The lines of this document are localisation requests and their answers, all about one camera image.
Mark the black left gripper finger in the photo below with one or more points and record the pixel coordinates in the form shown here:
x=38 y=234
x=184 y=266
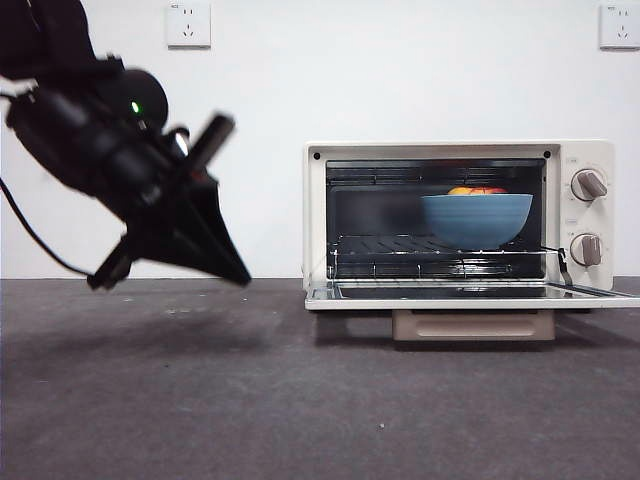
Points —
x=210 y=220
x=195 y=255

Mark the blue ribbed bowl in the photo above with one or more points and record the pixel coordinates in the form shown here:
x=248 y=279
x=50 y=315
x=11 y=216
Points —
x=475 y=220

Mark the red yellow apple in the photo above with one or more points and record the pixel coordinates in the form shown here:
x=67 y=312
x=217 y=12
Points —
x=477 y=190

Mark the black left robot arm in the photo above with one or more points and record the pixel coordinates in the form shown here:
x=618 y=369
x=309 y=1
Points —
x=75 y=130

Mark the cream toaster oven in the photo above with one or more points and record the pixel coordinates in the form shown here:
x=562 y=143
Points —
x=580 y=150

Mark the taupe oven knob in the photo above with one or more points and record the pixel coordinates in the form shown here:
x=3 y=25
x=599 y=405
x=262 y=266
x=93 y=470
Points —
x=590 y=185
x=587 y=249

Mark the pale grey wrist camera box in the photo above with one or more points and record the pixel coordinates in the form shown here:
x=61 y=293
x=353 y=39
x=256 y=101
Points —
x=180 y=145

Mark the white wall socket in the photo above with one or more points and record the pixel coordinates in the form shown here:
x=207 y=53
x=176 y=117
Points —
x=620 y=27
x=189 y=27

